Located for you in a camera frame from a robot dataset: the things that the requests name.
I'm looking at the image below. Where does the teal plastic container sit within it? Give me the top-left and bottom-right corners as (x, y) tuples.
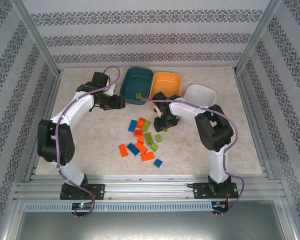
(119, 66), (155, 106)

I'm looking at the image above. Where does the orange plastic container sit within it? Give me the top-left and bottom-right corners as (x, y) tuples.
(149, 71), (183, 102)

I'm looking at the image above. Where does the white plastic container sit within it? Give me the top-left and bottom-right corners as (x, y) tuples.
(183, 84), (218, 109)

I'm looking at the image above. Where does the sheet metal tray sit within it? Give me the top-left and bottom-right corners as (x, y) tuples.
(14, 199), (295, 240)

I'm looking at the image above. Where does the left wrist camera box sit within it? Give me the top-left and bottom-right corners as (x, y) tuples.
(90, 71), (110, 88)

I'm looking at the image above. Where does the aluminium side frame rail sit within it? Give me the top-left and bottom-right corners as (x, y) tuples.
(24, 69), (64, 183)
(234, 69), (275, 180)

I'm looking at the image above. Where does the aluminium mounting rail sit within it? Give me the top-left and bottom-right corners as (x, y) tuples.
(13, 174), (288, 204)

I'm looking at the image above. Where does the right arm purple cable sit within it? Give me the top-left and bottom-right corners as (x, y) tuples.
(141, 96), (246, 217)

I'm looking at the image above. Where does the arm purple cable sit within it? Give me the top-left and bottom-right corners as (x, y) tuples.
(141, 96), (246, 217)
(55, 65), (121, 220)

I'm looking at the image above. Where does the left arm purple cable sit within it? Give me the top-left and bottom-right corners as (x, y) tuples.
(55, 65), (121, 220)

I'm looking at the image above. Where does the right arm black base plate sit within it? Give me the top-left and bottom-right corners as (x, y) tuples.
(191, 181), (240, 200)

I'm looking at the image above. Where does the slotted grey cable duct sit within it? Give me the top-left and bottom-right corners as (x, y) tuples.
(23, 201), (214, 213)

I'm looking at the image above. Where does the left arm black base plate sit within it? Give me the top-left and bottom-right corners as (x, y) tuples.
(59, 183), (106, 201)

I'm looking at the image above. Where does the aluminium frame post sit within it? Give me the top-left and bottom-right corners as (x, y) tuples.
(233, 0), (283, 75)
(9, 0), (63, 76)

